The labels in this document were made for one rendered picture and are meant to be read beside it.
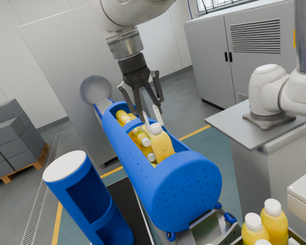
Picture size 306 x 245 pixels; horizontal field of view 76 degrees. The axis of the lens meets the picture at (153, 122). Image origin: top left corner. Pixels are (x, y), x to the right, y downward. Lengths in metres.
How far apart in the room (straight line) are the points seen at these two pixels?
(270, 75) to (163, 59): 5.02
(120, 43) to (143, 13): 0.17
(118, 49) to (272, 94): 0.71
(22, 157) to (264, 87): 3.80
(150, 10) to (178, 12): 5.73
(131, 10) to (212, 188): 0.60
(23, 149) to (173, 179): 3.57
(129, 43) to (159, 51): 5.32
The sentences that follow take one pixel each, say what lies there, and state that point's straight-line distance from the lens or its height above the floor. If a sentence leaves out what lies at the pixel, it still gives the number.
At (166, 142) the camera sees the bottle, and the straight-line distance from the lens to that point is 0.65.
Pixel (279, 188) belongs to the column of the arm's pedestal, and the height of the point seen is 0.68.
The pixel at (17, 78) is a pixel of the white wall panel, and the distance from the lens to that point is 5.80.
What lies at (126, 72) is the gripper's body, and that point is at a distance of 0.55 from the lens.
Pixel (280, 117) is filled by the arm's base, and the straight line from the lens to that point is 1.13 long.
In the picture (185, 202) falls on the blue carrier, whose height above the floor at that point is 1.08.
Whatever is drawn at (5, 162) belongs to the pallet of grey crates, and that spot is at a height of 0.37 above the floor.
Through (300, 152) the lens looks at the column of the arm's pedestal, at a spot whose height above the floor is 0.85.
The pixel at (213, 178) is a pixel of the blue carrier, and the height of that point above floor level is 1.11.
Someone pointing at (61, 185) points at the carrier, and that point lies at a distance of 1.29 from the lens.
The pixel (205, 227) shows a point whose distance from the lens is 0.74.
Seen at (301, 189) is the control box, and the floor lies 1.10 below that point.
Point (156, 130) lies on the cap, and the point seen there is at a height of 1.33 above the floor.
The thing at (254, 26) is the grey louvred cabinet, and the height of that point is 1.28.
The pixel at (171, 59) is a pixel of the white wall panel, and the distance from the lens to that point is 5.99.
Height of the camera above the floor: 1.63
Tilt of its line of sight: 26 degrees down
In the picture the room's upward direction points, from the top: 20 degrees counter-clockwise
